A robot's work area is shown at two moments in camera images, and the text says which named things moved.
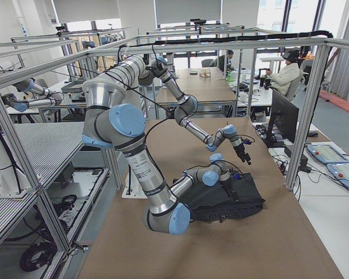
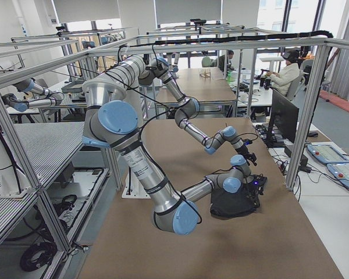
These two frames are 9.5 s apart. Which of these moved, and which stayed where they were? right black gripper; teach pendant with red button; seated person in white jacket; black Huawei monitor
Moved: right black gripper
Stayed: black Huawei monitor; teach pendant with red button; seated person in white jacket
